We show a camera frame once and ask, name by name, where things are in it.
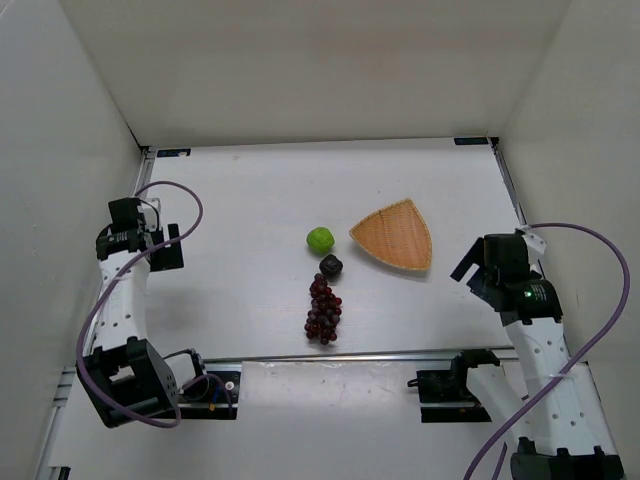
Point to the dark purple fake plum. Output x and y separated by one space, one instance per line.
331 267

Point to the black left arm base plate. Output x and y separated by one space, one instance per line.
209 399

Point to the blue tape label right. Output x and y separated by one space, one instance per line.
470 141

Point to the green fake apple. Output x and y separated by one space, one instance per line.
320 240

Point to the aluminium front frame rail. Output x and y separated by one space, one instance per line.
401 356

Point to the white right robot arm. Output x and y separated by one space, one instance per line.
549 427

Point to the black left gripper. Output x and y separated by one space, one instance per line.
166 248

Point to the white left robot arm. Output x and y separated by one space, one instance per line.
124 376

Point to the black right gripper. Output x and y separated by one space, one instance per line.
473 270

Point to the blue tape label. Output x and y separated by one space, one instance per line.
470 141
173 153

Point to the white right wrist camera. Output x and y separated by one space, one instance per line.
536 245

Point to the red fake grape bunch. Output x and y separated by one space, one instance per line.
324 315

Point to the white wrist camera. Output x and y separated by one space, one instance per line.
536 245
150 209

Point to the woven bamboo fruit basket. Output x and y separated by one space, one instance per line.
397 236

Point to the blue tape label left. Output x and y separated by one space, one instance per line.
173 153

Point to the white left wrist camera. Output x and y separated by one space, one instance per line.
150 209

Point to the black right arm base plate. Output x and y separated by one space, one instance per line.
443 394

